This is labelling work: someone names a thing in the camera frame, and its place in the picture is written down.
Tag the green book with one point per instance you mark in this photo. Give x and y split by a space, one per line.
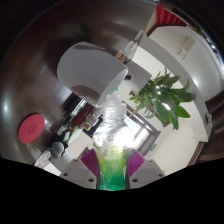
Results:
74 135

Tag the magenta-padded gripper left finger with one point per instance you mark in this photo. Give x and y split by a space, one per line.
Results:
78 171

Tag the red carpeted staircase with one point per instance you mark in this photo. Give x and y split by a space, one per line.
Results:
170 16

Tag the small potted plant, white pot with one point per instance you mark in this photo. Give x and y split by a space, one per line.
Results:
166 96

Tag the box of snack packets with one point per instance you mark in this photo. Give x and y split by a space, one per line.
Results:
91 121

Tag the clear bottle with green drink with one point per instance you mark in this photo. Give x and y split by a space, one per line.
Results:
113 166

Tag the green exit sign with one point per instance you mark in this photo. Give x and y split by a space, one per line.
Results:
152 146

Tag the flat round red coaster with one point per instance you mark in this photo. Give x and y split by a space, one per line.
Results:
31 128

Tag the dark wooden glazed door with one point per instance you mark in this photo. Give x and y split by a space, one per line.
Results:
143 131

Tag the white wall radiator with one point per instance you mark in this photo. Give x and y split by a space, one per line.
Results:
186 47

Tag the printed paper sheet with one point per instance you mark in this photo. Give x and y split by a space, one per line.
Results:
42 159

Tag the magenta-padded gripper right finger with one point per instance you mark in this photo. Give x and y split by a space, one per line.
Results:
146 171

